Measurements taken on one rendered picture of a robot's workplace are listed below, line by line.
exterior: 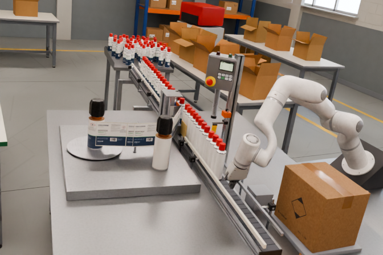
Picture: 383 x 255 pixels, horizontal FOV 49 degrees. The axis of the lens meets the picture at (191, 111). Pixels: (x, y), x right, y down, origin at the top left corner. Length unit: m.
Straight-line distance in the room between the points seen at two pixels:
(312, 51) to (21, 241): 4.83
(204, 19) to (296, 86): 5.79
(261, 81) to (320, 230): 2.37
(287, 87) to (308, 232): 0.66
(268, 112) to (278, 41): 5.01
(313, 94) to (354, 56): 6.85
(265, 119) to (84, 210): 0.92
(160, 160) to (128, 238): 0.55
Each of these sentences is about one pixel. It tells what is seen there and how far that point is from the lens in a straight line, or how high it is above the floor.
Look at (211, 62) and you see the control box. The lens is 2.39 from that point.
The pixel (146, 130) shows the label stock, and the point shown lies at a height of 1.02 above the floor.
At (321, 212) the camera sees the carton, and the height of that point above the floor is 1.05.
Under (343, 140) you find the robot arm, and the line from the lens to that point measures 2.52.
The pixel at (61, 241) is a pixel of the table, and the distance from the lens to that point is 1.85.
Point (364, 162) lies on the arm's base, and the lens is 2.70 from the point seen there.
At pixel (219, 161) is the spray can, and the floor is 0.99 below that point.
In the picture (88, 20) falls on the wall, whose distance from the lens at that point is 9.79.
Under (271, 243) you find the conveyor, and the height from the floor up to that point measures 0.88.
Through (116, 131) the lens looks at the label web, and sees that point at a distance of 2.39.
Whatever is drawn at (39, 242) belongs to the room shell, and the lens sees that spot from 3.23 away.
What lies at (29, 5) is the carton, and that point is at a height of 0.96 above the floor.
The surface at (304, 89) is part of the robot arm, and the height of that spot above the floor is 1.45.
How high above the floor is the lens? 1.95
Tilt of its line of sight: 20 degrees down
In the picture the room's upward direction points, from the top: 8 degrees clockwise
